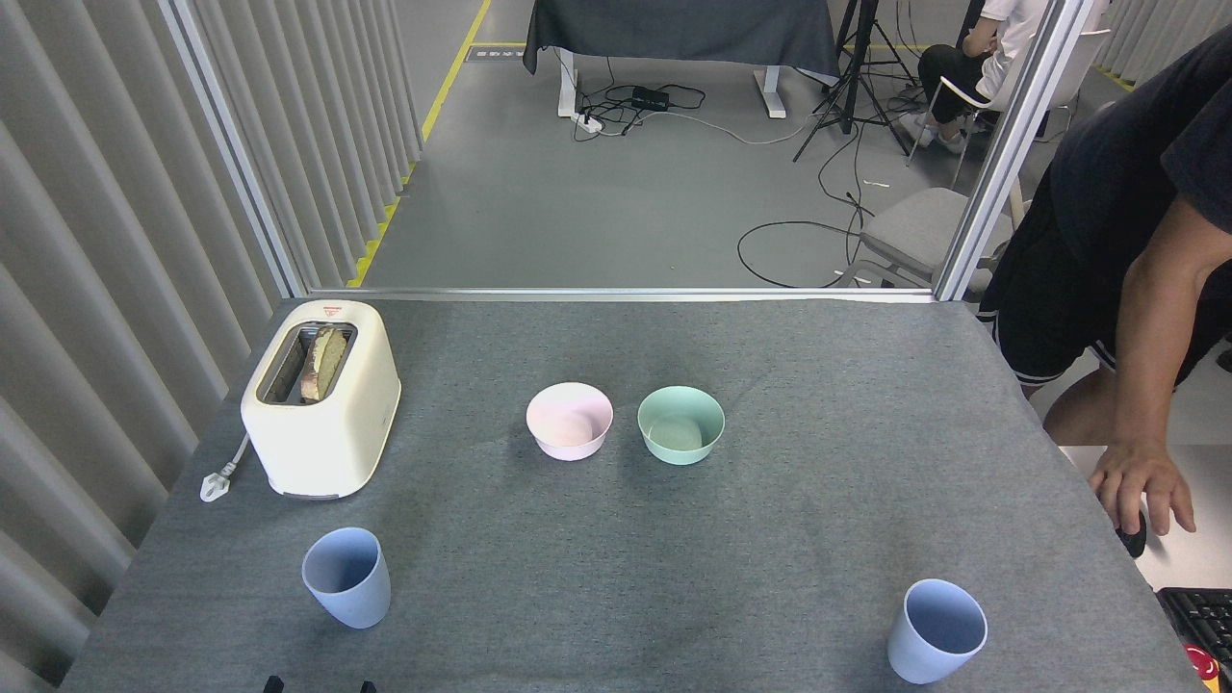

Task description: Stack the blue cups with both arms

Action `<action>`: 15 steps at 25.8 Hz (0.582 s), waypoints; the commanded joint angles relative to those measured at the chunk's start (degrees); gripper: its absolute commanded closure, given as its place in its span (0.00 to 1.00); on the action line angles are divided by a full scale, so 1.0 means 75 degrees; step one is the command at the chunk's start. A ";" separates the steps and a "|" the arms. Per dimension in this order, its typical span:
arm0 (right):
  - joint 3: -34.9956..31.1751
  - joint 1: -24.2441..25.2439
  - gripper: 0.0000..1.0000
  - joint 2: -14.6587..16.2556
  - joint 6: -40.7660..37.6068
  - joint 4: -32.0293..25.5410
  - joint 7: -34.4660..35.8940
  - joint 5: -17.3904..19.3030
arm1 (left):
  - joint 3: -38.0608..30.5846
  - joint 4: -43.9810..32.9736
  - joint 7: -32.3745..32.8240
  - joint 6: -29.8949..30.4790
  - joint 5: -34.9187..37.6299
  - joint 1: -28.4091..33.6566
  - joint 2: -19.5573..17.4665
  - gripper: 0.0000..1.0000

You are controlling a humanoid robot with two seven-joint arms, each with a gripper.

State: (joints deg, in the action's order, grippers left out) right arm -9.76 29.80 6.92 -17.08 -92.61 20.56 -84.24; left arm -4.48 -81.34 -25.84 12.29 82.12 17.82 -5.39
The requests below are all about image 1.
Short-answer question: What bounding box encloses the black looped floor cable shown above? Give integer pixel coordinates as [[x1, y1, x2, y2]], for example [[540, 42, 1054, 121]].
[[736, 125, 877, 290]]

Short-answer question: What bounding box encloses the white-legged table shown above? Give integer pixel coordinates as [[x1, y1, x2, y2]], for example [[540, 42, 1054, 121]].
[[523, 0, 841, 119]]

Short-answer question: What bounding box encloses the light blue plastic cup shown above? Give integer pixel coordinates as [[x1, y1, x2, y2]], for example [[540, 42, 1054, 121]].
[[886, 578, 989, 685], [301, 526, 393, 630]]

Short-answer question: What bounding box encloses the standing person's hand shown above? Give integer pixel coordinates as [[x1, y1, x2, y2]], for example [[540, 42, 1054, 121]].
[[1088, 440, 1198, 538]]

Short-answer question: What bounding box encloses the silver aluminium post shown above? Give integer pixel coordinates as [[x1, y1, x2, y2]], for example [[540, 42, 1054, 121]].
[[932, 0, 1100, 303], [157, 0, 311, 297]]

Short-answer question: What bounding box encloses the silver aluminium rail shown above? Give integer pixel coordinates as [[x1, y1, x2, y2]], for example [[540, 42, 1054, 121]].
[[308, 287, 937, 303]]

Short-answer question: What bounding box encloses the seated person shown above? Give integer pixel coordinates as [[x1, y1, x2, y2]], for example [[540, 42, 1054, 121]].
[[900, 0, 1065, 155]]

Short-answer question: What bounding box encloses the black cable tangle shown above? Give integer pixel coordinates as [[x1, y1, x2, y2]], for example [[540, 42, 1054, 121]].
[[575, 58, 708, 142]]

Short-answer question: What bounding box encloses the white chair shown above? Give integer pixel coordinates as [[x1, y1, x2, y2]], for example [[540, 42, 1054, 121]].
[[905, 27, 1111, 190]]

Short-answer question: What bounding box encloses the black keyboard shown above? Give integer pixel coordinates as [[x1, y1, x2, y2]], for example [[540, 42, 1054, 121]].
[[1155, 587, 1232, 665]]

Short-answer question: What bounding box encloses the toasted bread slice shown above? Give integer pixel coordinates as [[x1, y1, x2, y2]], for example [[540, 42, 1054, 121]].
[[299, 325, 348, 403]]

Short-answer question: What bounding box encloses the white floor cable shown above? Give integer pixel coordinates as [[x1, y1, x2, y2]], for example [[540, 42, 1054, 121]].
[[664, 109, 819, 146]]

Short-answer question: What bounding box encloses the standing person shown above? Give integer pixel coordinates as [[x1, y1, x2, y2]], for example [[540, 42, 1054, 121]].
[[977, 24, 1232, 449]]

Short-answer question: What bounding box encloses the black tripod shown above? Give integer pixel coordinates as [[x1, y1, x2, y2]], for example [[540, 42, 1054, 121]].
[[792, 0, 927, 163]]

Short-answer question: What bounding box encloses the white desk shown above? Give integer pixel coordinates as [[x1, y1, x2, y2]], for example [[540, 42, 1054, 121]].
[[1059, 443, 1232, 617]]

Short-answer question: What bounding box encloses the dark grey table cloth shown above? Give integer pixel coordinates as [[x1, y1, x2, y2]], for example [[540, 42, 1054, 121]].
[[523, 0, 841, 83]]

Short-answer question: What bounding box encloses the grey office chair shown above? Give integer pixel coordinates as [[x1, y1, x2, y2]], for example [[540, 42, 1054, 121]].
[[835, 186, 1026, 292]]

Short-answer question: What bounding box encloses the cream white toaster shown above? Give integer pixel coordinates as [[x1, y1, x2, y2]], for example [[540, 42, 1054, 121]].
[[241, 299, 402, 501]]

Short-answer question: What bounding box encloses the mint green bowl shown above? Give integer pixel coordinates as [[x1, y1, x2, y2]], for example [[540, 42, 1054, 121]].
[[637, 386, 726, 467]]

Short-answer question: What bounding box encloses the pink bowl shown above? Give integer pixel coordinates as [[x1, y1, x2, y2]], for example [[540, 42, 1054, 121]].
[[526, 382, 614, 462]]

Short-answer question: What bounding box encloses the white power cord with plug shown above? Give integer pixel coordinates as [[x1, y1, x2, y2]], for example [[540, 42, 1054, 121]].
[[199, 433, 253, 503]]

